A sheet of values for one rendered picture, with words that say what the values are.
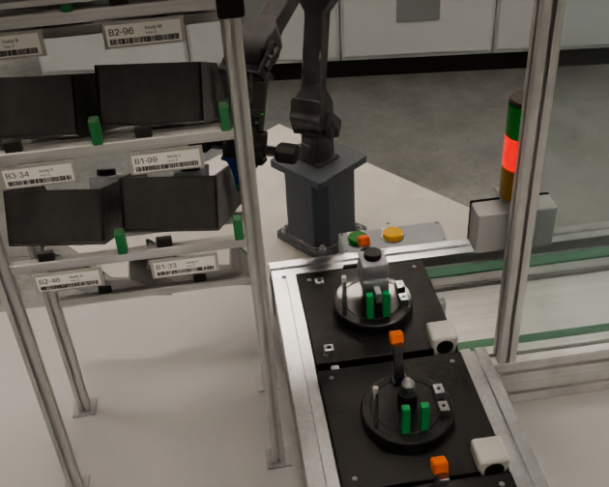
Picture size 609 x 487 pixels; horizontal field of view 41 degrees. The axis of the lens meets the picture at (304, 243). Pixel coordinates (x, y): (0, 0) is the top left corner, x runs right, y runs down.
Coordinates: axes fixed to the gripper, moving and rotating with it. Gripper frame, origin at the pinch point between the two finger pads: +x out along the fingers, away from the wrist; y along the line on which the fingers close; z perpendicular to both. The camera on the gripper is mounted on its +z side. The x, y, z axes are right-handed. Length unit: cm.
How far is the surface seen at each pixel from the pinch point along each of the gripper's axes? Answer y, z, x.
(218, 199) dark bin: 2.5, 33.3, -3.8
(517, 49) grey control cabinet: 89, -316, -19
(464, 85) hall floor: 63, -303, 2
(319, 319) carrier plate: 16.6, 3.9, 22.5
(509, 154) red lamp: 40.8, 22.2, -13.3
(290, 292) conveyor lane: 10.3, -4.2, 21.2
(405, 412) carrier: 32, 31, 24
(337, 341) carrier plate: 20.4, 9.0, 24.0
